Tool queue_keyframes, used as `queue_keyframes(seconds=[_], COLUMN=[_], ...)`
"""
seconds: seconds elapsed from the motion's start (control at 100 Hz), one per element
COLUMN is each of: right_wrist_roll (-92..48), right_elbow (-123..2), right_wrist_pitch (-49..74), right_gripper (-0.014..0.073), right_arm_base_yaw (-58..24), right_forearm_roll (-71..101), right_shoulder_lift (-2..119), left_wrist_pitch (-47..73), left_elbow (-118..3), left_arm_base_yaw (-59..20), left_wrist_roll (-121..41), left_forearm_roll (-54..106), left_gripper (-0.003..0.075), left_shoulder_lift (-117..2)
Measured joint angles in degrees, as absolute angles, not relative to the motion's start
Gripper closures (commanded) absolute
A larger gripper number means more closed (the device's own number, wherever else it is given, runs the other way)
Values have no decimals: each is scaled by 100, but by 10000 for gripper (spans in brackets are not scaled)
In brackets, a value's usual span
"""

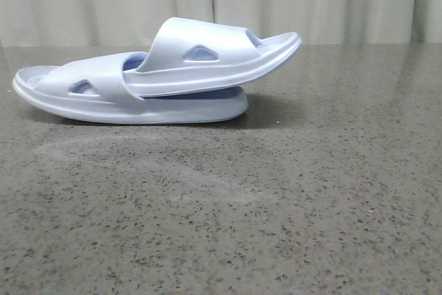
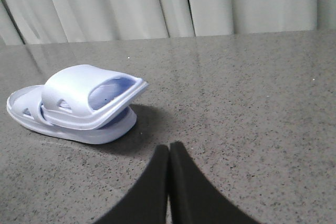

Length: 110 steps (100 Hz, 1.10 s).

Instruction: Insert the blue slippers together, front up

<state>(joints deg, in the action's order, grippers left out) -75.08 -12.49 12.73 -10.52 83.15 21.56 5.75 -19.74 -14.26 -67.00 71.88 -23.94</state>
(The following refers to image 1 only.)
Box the light blue slipper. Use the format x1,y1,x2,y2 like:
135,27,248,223
12,52,248,124
124,17,301,97

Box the pale green curtain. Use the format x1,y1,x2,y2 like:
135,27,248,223
1,0,441,46

